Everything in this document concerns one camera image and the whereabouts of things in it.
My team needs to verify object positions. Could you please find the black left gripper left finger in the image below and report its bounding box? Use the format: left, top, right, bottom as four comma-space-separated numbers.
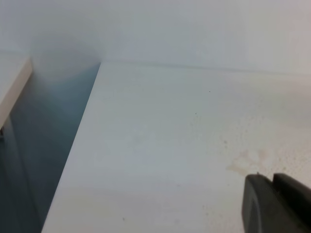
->
242, 174, 303, 233

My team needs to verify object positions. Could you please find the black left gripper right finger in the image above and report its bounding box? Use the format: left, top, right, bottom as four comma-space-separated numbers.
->
273, 173, 311, 231

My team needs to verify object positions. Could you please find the white side table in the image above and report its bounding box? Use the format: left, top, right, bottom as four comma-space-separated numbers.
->
0, 50, 33, 126

